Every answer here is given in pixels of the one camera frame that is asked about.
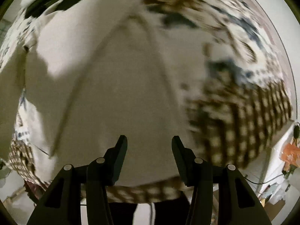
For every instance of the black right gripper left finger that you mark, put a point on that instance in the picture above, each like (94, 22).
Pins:
(60, 204)

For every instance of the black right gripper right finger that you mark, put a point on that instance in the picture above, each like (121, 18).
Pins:
(238, 204)

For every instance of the beige long sleeve shirt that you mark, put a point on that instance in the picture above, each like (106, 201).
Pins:
(95, 71)

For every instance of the operator black trousers legs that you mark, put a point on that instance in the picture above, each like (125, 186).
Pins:
(165, 212)

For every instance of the floral bed quilt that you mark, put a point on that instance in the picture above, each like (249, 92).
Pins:
(244, 103)

